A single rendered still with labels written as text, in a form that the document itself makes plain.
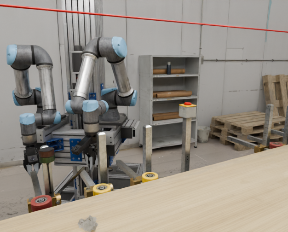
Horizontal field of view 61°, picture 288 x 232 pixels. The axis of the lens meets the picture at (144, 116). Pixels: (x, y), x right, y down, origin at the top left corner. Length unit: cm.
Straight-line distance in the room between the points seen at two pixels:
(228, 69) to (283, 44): 155
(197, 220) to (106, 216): 33
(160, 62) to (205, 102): 126
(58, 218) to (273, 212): 80
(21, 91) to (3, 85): 191
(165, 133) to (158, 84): 90
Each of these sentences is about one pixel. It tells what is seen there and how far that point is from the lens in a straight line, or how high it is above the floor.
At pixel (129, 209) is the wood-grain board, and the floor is 90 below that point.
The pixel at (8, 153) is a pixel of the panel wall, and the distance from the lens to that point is 396.
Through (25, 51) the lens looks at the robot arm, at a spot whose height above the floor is 151.
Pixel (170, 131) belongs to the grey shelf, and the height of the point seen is 21.
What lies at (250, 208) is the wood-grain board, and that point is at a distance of 110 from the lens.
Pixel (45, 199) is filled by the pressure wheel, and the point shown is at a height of 90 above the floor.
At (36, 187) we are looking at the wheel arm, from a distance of 134.
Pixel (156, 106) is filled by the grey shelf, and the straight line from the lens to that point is 424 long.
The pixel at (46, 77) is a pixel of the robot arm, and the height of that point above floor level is 136.
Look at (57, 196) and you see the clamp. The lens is 122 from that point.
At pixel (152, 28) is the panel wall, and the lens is 418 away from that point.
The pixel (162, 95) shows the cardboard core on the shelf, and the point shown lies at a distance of 381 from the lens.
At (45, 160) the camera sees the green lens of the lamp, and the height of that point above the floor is 107.
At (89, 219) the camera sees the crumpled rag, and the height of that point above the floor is 91.
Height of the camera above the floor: 146
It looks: 13 degrees down
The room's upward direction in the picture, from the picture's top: straight up
